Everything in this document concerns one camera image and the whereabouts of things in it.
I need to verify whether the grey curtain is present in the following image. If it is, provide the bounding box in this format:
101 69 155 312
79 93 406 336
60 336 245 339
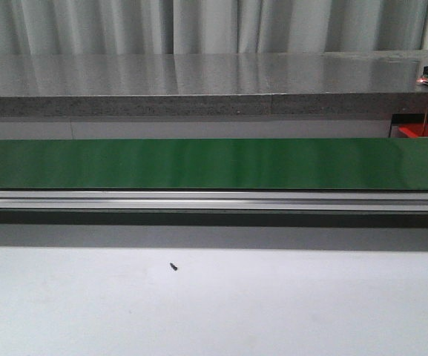
0 1 428 55

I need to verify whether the aluminium conveyor frame rail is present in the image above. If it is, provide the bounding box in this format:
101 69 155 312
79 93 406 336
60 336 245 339
0 190 428 251

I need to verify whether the grey stone counter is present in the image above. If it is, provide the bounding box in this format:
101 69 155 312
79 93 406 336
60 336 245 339
0 50 428 117

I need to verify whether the green conveyor belt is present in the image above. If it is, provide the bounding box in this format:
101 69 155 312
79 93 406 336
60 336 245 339
0 138 428 191

